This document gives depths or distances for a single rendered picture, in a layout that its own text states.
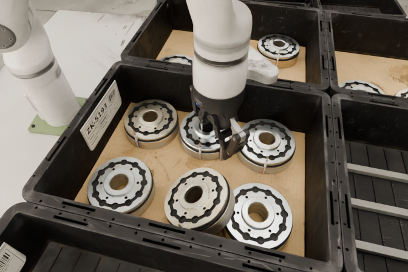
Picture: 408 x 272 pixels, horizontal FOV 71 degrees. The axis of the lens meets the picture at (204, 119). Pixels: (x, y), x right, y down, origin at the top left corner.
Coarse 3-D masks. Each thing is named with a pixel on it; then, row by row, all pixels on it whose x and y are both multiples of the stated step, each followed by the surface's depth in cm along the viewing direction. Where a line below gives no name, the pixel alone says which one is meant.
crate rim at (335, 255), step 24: (168, 72) 53; (96, 96) 48; (312, 96) 49; (72, 120) 45; (48, 168) 39; (24, 192) 37; (336, 192) 37; (96, 216) 34; (120, 216) 34; (336, 216) 34; (192, 240) 33; (216, 240) 33; (336, 240) 33; (288, 264) 31; (312, 264) 31; (336, 264) 31
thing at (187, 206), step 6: (198, 180) 43; (186, 186) 43; (192, 186) 43; (198, 186) 43; (204, 186) 42; (180, 192) 43; (186, 192) 43; (204, 192) 41; (180, 198) 42; (204, 198) 40; (180, 204) 41; (186, 204) 41; (192, 204) 40; (198, 204) 40; (204, 204) 40; (186, 210) 41; (192, 210) 40
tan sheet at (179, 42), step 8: (176, 32) 80; (184, 32) 80; (192, 32) 80; (168, 40) 77; (176, 40) 77; (184, 40) 77; (192, 40) 77; (168, 48) 75; (176, 48) 75; (184, 48) 75; (192, 48) 75; (256, 48) 75; (304, 48) 75; (160, 56) 72; (192, 56) 72; (304, 56) 72; (296, 64) 70; (304, 64) 70; (280, 72) 68; (288, 72) 68; (296, 72) 68; (304, 72) 68; (296, 80) 66; (304, 80) 66
